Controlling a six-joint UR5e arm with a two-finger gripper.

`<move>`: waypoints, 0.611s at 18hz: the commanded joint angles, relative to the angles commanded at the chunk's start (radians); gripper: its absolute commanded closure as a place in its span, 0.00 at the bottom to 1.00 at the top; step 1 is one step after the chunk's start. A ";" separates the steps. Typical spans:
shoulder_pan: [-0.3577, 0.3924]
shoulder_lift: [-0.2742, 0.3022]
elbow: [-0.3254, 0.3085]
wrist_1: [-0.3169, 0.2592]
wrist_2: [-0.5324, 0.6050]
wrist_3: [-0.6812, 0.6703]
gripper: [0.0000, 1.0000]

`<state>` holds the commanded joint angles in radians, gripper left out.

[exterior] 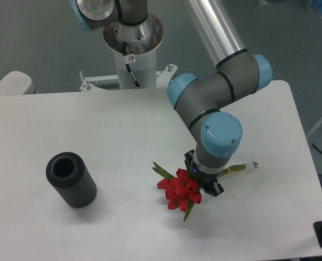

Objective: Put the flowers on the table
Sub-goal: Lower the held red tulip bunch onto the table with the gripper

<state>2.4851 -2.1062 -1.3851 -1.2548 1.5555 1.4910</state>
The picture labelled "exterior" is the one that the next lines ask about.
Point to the white metal base frame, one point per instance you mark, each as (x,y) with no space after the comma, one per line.
(112,82)

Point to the black ribbed cylindrical vase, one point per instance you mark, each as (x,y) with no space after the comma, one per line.
(69,176)

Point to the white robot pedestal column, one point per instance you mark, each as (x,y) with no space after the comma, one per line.
(134,49)

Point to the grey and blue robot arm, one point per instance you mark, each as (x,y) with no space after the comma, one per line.
(198,102)

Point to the red tulip bouquet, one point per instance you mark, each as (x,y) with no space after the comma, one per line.
(182,190)

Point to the white chair seat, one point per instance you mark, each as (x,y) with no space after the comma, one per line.
(17,83)

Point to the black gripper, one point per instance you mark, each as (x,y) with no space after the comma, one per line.
(206,176)

